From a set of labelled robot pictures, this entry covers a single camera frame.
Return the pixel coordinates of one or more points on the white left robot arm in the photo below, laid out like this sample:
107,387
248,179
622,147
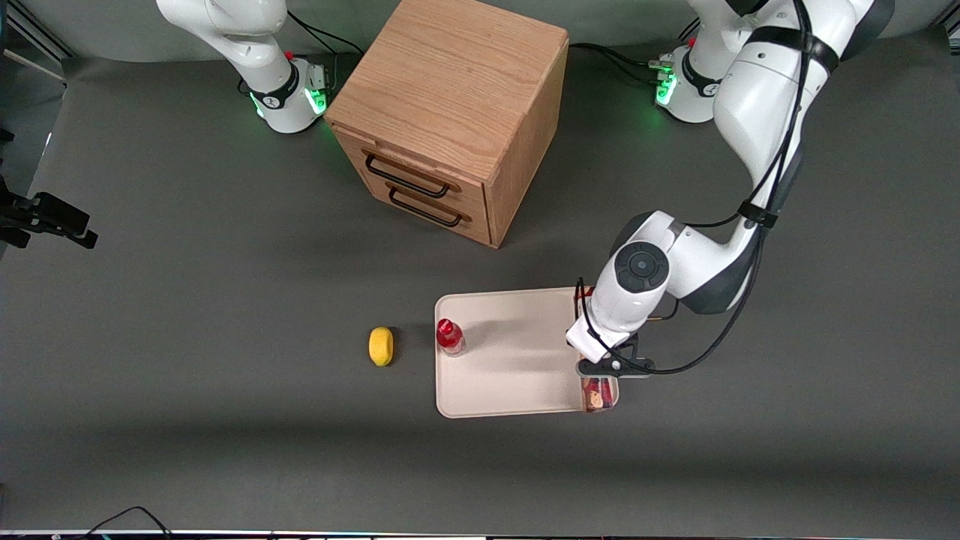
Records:
757,97

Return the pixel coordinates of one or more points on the aluminium frame rail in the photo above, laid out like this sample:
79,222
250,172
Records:
34,34

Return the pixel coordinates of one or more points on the wooden drawer cabinet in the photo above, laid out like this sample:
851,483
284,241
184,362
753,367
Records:
450,82

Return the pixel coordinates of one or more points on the yellow lemon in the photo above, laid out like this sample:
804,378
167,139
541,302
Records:
381,346

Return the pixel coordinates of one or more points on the white rounded plastic tray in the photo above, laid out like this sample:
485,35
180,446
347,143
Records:
510,352

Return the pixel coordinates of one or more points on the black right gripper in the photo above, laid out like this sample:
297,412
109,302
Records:
6,208

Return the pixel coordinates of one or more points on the red cookie box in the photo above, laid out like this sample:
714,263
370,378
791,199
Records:
599,394

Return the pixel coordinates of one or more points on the small red-capped bottle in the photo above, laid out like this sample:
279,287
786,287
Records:
450,336

